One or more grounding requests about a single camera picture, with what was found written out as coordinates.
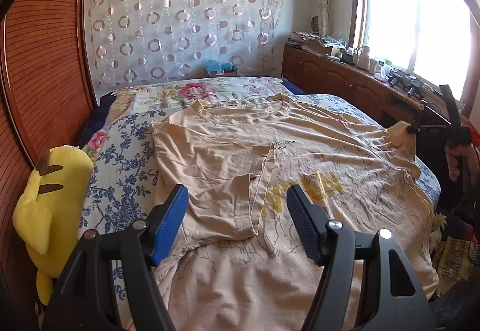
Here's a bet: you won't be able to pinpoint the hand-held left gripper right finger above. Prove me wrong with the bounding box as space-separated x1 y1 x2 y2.
287 185 437 331

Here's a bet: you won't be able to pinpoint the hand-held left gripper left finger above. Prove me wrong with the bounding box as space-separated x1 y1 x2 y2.
39 185 189 331

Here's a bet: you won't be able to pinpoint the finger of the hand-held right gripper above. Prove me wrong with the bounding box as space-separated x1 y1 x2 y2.
407 124 451 134

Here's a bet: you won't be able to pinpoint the beige printed t-shirt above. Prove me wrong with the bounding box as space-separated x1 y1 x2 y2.
150 94 439 331

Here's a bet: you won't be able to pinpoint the person's right hand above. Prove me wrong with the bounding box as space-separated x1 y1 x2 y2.
445 144 470 182

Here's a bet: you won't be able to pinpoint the black devices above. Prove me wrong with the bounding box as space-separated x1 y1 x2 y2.
388 70 424 99

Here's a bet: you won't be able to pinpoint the blue floral bedsheet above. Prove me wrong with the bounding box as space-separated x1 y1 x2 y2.
80 93 441 331

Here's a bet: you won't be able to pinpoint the wooden cabinet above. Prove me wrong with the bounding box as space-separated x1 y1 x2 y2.
282 44 451 129

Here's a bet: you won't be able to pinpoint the window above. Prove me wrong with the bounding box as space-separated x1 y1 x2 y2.
352 0 480 99

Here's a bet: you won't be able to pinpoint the yellow plush toy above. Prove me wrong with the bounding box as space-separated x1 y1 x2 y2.
12 145 94 305

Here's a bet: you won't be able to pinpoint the pink flower quilt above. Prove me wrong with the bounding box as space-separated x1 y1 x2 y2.
80 76 297 152

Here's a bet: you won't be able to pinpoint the dark blue blanket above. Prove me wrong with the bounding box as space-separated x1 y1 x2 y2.
281 80 306 95

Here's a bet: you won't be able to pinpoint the yellow patterned cloth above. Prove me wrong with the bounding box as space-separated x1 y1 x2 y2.
431 233 477 294

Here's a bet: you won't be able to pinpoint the blue box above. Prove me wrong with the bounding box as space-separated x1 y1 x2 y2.
204 59 238 77

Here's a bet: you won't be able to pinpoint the wooden headboard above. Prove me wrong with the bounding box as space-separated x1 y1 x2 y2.
0 0 94 331

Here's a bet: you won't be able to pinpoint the circle pattern sheer curtain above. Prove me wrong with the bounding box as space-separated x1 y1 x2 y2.
85 0 284 88

